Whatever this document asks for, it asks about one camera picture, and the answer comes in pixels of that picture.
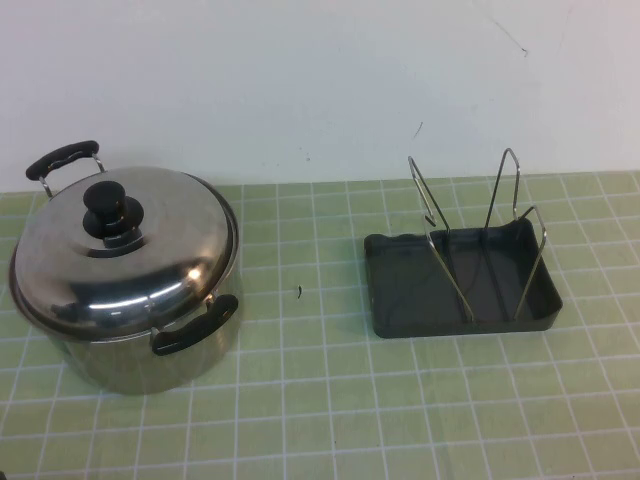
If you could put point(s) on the steel pot lid black knob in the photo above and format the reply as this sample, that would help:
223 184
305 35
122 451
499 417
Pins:
150 240

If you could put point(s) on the green grid pattern mat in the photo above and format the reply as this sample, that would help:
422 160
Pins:
320 400

